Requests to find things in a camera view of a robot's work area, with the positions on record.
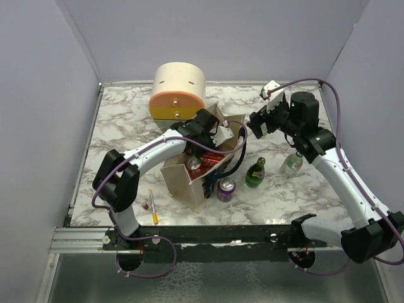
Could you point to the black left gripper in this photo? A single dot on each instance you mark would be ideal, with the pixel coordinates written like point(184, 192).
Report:
point(197, 153)

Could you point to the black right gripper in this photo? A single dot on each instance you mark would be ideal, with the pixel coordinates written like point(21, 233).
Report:
point(257, 118)

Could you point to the red cola can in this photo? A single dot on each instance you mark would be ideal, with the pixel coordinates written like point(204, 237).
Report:
point(209, 160)
point(194, 167)

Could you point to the cream canvas tote bag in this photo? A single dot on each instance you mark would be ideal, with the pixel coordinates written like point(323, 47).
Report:
point(193, 193)

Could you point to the green glass bottle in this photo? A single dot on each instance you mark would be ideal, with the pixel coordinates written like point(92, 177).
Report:
point(256, 173)

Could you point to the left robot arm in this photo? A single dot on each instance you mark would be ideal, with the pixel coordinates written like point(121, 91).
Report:
point(116, 181)

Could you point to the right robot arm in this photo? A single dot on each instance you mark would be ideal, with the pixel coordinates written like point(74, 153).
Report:
point(374, 228)

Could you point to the clear plastic bottle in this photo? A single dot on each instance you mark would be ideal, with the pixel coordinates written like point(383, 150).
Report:
point(292, 164)

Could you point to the purple soda can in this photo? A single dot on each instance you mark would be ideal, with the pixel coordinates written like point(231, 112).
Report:
point(225, 189)

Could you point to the round drawer storage box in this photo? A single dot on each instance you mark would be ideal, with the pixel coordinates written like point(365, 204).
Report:
point(178, 92)

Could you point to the yellow capped pen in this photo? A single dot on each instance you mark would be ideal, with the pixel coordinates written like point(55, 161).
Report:
point(153, 208)

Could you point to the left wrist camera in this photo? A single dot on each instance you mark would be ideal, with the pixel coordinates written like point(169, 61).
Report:
point(221, 135)

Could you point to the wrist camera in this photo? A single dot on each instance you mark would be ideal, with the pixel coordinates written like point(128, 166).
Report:
point(272, 94)
point(221, 135)

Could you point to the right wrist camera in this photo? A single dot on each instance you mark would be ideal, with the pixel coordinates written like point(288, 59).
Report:
point(272, 94)

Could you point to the black mounting rail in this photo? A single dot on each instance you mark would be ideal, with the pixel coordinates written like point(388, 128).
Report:
point(207, 244)

